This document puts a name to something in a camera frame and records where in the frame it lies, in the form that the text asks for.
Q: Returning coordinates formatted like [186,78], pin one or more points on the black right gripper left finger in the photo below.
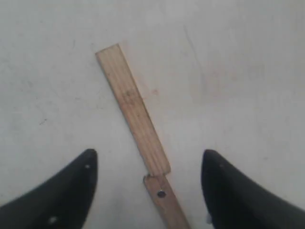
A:
[61,202]

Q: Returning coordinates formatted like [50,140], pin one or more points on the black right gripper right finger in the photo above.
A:
[234,201]

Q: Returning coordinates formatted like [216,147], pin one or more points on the light wood slat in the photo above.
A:
[126,92]

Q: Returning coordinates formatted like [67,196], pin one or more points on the darker wood slat with screws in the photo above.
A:
[166,202]

